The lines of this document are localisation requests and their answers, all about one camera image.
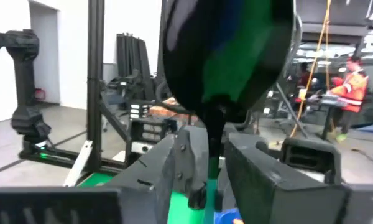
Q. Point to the small red wall object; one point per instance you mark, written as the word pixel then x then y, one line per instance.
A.
pixel 39 94

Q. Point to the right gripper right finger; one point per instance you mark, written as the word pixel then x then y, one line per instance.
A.
pixel 267 186

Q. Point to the stack of black panels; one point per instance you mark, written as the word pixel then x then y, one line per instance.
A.
pixel 133 62

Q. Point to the black box white labels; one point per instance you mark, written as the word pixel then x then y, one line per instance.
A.
pixel 149 130

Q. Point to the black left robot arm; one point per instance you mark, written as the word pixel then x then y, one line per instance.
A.
pixel 25 77

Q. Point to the dark pedestal table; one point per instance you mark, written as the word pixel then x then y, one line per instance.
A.
pixel 328 105

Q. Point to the black aluminium rig frame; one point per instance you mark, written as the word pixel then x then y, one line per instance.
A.
pixel 95 77

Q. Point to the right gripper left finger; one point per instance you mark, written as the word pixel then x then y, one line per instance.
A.
pixel 143 193

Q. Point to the dark blue tray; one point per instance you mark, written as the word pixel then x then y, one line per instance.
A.
pixel 225 217

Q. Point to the white flat bar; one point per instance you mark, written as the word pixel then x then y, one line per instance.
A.
pixel 79 161

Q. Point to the person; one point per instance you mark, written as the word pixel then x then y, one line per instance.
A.
pixel 304 74
pixel 352 87

